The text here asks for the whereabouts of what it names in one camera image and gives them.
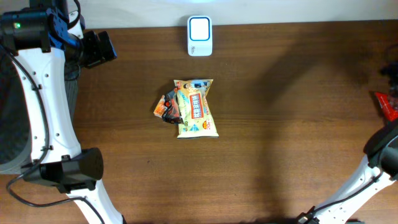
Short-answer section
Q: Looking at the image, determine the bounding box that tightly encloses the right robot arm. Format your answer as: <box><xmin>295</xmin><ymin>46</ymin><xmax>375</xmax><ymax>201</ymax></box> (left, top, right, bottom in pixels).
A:
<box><xmin>296</xmin><ymin>62</ymin><xmax>397</xmax><ymax>224</ymax></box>

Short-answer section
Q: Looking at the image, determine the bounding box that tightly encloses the black orange snack packet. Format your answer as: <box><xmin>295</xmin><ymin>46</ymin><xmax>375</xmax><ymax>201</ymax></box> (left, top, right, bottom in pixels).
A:
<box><xmin>162</xmin><ymin>88</ymin><xmax>183</xmax><ymax>124</ymax></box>

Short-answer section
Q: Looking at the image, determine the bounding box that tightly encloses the grey plastic mesh basket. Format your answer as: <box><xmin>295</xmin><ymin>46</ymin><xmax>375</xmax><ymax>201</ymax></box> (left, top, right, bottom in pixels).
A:
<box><xmin>1</xmin><ymin>49</ymin><xmax>81</xmax><ymax>174</ymax></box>

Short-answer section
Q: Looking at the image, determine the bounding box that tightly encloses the white barcode scanner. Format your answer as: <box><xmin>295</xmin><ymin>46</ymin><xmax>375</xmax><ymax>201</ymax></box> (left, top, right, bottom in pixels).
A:
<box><xmin>187</xmin><ymin>16</ymin><xmax>213</xmax><ymax>57</ymax></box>

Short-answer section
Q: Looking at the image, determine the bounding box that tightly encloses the small orange box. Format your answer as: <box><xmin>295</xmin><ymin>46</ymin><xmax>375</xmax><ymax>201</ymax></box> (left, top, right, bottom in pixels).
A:
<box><xmin>154</xmin><ymin>95</ymin><xmax>167</xmax><ymax>118</ymax></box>

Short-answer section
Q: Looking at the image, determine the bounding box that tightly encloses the red snack bag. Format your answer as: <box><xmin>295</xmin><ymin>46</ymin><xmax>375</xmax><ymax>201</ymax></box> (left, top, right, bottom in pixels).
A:
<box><xmin>374</xmin><ymin>92</ymin><xmax>397</xmax><ymax>121</ymax></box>

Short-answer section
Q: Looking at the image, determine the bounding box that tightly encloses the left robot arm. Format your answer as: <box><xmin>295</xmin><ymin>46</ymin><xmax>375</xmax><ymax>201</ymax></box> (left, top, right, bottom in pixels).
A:
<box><xmin>1</xmin><ymin>1</ymin><xmax>125</xmax><ymax>223</ymax></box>

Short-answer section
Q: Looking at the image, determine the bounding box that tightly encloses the cream chocolate chip bag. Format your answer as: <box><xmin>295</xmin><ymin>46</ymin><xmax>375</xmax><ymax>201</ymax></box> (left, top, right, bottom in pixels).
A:
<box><xmin>174</xmin><ymin>79</ymin><xmax>219</xmax><ymax>139</ymax></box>

